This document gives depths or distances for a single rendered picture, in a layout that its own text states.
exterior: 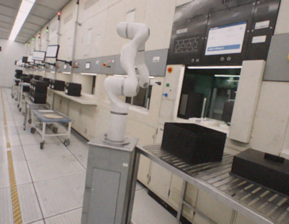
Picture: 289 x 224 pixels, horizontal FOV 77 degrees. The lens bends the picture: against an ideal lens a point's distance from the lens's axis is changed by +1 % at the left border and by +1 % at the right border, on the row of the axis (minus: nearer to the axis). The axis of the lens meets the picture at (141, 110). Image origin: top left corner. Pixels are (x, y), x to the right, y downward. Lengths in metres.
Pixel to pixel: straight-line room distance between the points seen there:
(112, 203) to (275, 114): 1.14
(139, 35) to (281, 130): 1.03
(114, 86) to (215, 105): 1.68
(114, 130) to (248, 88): 0.91
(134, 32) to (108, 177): 0.93
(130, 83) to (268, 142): 0.93
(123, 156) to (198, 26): 1.25
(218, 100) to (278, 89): 1.25
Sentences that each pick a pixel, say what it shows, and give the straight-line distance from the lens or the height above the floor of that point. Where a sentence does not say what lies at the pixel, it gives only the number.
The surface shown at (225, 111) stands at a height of 1.03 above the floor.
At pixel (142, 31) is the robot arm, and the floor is 1.48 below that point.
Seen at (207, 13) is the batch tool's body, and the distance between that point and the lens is 1.77.
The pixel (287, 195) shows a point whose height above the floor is 0.77.
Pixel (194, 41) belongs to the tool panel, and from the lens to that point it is 1.75.
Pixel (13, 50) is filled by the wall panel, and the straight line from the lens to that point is 14.55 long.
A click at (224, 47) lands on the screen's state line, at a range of 1.57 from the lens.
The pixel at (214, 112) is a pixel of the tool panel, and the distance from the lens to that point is 2.53.
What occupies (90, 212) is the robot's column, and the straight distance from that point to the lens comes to 1.35.
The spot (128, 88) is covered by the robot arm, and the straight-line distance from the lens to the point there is 1.12.
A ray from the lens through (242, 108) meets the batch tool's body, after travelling 1.37.
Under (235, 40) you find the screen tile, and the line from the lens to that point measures 1.54.
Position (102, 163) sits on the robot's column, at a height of 0.65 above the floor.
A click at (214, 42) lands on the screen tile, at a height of 1.56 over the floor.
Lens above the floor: 1.12
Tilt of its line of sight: 7 degrees down
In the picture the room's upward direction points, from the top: 8 degrees clockwise
